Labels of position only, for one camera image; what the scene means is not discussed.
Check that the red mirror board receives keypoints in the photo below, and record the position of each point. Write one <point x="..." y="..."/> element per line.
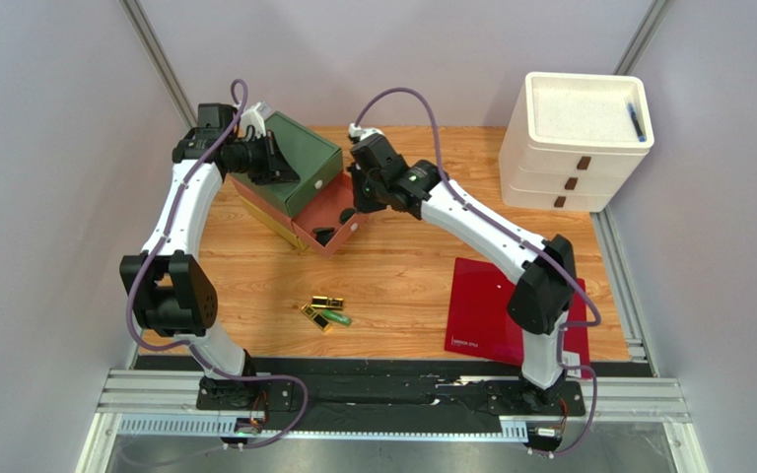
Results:
<point x="478" y="324"/>

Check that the black round compact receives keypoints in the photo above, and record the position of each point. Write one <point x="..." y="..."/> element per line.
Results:
<point x="323" y="239"/>

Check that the blue pen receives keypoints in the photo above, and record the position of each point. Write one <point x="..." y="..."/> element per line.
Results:
<point x="640" y="134"/>

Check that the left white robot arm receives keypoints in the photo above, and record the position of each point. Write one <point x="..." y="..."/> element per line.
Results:
<point x="170" y="300"/>

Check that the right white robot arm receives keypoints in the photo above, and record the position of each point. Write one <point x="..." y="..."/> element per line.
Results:
<point x="542" y="270"/>

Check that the dark green round compact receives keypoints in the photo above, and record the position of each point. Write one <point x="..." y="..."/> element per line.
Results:
<point x="346" y="215"/>

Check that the yellow bottom drawer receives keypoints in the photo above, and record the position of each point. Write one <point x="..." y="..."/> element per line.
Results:
<point x="282" y="230"/>

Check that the pink drawer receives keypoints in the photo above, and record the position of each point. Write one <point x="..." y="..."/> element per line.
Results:
<point x="322" y="211"/>

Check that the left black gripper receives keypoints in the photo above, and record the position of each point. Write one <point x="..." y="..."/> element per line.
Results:
<point x="276" y="168"/>

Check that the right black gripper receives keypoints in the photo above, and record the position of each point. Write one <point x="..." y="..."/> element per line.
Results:
<point x="366" y="187"/>

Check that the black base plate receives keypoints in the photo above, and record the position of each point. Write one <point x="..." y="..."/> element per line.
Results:
<point x="394" y="397"/>

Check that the white three-drawer organizer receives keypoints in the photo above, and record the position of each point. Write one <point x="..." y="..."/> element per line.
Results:
<point x="570" y="144"/>

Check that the aluminium frame rail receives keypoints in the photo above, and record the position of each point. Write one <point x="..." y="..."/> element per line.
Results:
<point x="165" y="403"/>

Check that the green lipstick tube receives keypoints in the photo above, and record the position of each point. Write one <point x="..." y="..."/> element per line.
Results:
<point x="337" y="317"/>

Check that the gold rectangular case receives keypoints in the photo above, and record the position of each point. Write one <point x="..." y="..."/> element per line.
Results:
<point x="315" y="317"/>
<point x="324" y="302"/>

